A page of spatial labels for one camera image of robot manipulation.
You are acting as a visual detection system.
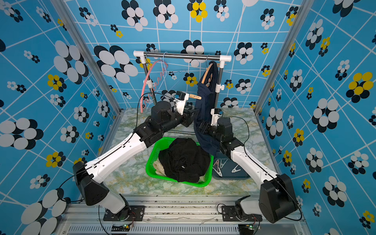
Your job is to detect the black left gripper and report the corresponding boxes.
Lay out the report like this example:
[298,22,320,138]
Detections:
[161,104,199,134]

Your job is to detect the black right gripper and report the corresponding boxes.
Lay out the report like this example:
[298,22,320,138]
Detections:
[195,120,225,145]

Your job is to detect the wooden clothespin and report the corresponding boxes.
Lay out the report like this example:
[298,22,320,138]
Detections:
[189,94,202,100]

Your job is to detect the navy blue shorts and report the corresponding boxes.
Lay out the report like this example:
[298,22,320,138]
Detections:
[194,63,219,156]

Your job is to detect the black shorts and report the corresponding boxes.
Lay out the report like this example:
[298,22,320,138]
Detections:
[158,138,211,183]

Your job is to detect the pink plastic hanger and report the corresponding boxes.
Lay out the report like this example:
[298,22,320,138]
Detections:
[140,55,168,105]

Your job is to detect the white clothespin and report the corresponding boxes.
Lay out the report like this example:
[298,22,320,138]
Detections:
[212,159,228,177]
[231,165,241,173]

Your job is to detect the wooden hanger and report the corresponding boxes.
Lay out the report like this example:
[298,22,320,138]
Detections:
[201,61,216,88]

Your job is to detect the beige shorts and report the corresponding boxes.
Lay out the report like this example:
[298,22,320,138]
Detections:
[152,159,166,177]

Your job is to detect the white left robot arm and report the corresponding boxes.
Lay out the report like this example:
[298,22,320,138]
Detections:
[73,101,199,219]

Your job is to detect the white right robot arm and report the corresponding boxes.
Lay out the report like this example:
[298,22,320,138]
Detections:
[194,117,301,223]

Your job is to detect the green plastic basket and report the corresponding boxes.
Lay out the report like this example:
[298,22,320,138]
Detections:
[146,137,214,188]

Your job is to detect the white metal clothes rack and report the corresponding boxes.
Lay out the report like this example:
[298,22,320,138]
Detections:
[133,50,233,136]

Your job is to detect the dark teal plastic bin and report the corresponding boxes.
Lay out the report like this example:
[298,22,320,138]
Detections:
[212,158,250,180]

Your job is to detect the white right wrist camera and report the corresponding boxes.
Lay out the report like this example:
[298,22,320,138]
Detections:
[211,108,223,126]

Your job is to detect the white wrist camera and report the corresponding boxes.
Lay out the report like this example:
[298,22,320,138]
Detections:
[211,108,223,126]
[173,91,189,115]

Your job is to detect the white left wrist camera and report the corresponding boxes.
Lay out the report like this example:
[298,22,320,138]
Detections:
[173,91,189,115]

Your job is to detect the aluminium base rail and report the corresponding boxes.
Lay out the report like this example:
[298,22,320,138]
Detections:
[56,195,311,235]

